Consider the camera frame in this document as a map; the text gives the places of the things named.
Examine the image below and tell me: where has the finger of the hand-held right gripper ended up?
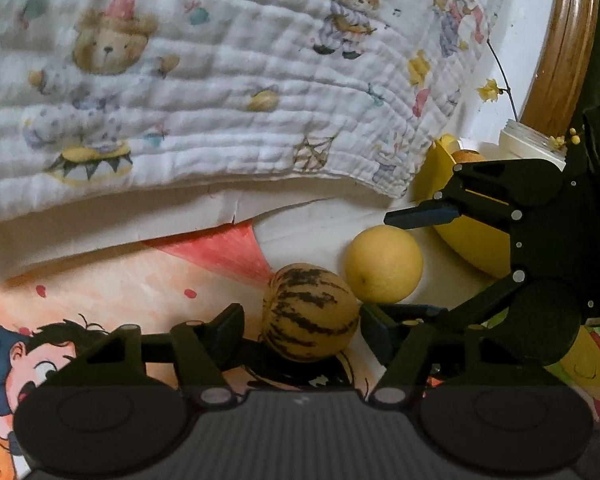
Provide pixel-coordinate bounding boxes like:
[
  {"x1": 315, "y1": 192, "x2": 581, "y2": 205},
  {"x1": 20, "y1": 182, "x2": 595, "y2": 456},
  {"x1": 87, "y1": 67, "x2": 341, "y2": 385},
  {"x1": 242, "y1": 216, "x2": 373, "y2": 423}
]
[
  {"x1": 384, "y1": 159, "x2": 573, "y2": 233},
  {"x1": 375, "y1": 267, "x2": 528, "y2": 333}
]

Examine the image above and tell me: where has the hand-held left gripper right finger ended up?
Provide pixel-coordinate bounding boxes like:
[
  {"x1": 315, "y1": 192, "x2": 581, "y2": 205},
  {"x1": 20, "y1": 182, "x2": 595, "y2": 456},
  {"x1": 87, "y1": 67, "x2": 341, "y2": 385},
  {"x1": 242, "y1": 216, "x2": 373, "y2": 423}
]
[{"x1": 359, "y1": 304, "x2": 491, "y2": 407}]

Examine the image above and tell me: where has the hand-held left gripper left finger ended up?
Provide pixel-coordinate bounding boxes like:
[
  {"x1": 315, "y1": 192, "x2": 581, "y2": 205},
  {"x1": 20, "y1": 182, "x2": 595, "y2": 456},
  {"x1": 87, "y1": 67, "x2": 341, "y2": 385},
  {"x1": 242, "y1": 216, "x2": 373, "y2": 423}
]
[{"x1": 45, "y1": 303, "x2": 246, "y2": 408}]

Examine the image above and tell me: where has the yellow scalloped bowl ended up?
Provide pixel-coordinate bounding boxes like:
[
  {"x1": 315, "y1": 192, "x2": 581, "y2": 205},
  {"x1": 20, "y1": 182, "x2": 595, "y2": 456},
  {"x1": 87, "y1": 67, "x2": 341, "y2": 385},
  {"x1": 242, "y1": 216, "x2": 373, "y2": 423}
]
[{"x1": 412, "y1": 134, "x2": 518, "y2": 280}]

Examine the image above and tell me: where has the yellow lemon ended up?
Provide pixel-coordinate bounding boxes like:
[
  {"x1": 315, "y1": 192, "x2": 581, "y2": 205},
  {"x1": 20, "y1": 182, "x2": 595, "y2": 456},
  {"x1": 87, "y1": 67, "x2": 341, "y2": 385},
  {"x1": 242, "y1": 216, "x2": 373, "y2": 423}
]
[{"x1": 343, "y1": 225, "x2": 424, "y2": 304}]

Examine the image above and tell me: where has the striped yellow melon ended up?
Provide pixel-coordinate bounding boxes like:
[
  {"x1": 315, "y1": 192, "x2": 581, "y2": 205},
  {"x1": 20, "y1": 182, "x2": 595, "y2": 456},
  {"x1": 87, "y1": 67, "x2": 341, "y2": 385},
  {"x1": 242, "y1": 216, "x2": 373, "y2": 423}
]
[{"x1": 261, "y1": 263, "x2": 360, "y2": 362}]

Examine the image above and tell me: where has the white jar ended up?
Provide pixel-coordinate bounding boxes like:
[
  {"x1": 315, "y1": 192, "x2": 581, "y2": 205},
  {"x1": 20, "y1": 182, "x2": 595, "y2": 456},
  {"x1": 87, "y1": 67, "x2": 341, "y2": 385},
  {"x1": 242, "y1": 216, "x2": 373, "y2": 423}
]
[{"x1": 498, "y1": 119, "x2": 567, "y2": 167}]

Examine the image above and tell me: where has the yellow flower branch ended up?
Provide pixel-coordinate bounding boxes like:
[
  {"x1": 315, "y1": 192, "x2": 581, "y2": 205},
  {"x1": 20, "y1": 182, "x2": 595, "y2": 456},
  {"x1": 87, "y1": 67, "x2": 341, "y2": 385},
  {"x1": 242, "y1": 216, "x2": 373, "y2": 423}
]
[{"x1": 476, "y1": 37, "x2": 582, "y2": 151}]

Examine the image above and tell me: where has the white printed blanket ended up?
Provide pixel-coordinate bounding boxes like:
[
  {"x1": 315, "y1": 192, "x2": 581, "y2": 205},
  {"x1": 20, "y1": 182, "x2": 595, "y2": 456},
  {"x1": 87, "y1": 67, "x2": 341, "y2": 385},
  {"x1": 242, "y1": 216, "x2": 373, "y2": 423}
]
[{"x1": 0, "y1": 0, "x2": 511, "y2": 228}]

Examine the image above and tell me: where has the brown wooden frame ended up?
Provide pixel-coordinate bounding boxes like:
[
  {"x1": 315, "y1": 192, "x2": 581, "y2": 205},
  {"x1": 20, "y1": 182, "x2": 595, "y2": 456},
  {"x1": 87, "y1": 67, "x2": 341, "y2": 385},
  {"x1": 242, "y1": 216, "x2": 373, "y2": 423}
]
[{"x1": 519, "y1": 0, "x2": 600, "y2": 142}]

